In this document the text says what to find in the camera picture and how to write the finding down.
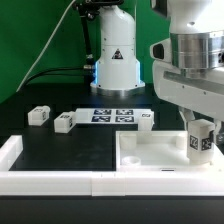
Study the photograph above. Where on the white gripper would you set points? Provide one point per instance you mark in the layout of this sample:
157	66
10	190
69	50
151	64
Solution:
204	95

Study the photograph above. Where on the white square tabletop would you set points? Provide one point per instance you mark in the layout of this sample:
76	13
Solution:
147	151

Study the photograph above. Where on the white U-shaped fence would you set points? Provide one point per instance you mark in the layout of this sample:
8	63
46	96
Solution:
60	183

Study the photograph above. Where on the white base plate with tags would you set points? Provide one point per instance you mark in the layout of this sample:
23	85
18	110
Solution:
111	116

